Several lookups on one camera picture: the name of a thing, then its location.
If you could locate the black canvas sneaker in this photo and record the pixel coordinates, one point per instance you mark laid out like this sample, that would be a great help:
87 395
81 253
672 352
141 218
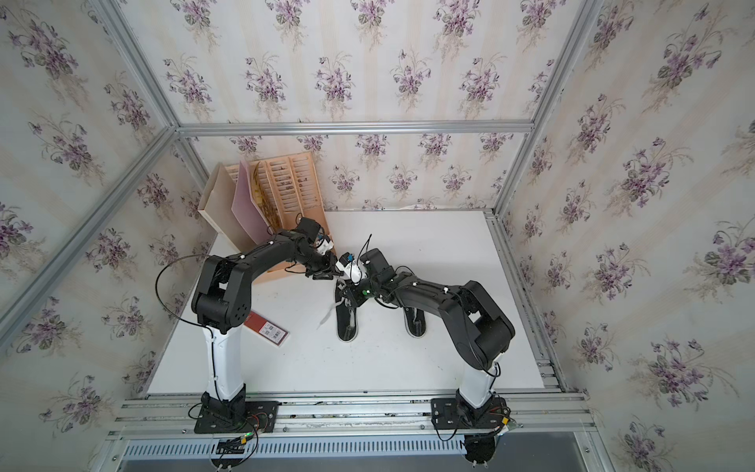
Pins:
344 310
415 322

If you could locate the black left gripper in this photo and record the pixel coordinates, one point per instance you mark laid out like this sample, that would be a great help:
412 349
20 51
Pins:
327 267

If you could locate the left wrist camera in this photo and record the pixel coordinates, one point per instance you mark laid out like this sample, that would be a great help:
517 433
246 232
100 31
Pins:
314 235

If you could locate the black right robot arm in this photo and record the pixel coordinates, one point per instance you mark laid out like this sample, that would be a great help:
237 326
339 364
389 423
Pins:
478 329

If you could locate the aluminium rail frame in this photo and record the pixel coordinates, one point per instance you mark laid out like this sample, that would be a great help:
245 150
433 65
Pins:
363 422

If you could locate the red card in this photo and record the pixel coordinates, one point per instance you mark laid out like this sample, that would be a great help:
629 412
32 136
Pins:
266 329

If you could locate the beige folder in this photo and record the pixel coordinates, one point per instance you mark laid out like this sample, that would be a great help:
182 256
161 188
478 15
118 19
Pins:
215 207

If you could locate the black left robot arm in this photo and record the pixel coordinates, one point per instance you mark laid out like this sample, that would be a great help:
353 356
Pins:
222 302

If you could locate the small circuit board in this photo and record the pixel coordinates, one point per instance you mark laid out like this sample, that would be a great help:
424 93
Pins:
231 447

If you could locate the yellow wanted poster book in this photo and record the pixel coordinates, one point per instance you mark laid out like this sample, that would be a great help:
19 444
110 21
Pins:
265 204

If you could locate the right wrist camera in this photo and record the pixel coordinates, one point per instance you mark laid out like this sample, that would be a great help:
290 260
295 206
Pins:
371 266

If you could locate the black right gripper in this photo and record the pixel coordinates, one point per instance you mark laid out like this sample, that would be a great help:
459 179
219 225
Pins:
351 294

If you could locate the pink folder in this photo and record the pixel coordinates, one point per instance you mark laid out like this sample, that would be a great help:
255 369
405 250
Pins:
245 209

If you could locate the peach plastic file organizer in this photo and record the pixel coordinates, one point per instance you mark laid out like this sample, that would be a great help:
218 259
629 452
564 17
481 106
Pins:
292 182

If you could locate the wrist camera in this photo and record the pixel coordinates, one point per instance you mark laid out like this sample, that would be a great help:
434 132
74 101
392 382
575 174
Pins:
314 235
371 266

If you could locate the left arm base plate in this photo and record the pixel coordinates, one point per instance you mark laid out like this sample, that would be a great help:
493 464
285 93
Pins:
236 416

